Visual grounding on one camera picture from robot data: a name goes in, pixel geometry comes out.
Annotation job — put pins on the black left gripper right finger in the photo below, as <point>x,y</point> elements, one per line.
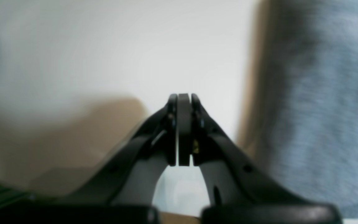
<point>239,192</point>

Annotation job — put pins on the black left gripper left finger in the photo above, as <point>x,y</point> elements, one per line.
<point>121,192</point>

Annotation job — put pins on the grey t-shirt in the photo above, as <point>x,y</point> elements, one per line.
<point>303,121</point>

